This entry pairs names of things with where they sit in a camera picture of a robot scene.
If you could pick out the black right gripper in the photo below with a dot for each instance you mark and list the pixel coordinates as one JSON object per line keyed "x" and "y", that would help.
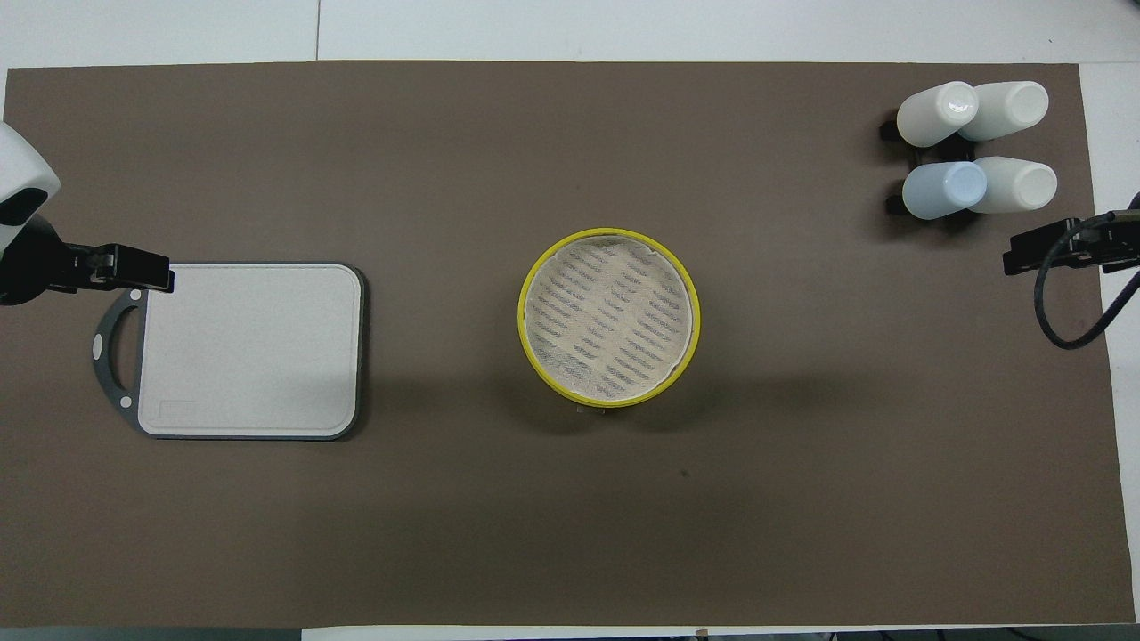
{"x": 1113, "y": 249}

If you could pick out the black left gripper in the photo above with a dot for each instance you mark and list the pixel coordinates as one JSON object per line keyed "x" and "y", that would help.
{"x": 37, "y": 267}

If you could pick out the yellow rimmed bamboo steamer basket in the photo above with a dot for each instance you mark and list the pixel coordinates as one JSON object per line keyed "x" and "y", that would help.
{"x": 609, "y": 319}

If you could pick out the white plastic cup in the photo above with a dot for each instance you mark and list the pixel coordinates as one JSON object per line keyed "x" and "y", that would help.
{"x": 1015, "y": 109}
{"x": 1024, "y": 184}
{"x": 935, "y": 114}

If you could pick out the light blue plastic cup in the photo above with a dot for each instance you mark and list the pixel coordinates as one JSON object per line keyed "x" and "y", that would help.
{"x": 944, "y": 189}

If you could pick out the black cup rack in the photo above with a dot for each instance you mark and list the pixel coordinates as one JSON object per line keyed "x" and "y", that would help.
{"x": 893, "y": 203}

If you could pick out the white grey-rimmed cutting board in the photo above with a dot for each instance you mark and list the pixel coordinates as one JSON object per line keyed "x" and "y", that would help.
{"x": 258, "y": 356}

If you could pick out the brown table mat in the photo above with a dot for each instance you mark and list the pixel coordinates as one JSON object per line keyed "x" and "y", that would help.
{"x": 534, "y": 516}

